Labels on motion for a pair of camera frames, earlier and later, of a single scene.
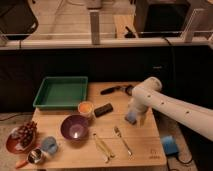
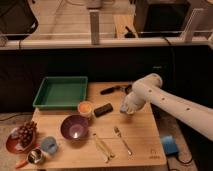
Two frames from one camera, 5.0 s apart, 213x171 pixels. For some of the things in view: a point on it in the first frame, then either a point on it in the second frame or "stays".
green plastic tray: (62, 92) stays
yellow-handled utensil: (103, 150) stays
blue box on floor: (170, 144) stays
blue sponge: (132, 116) → (122, 108)
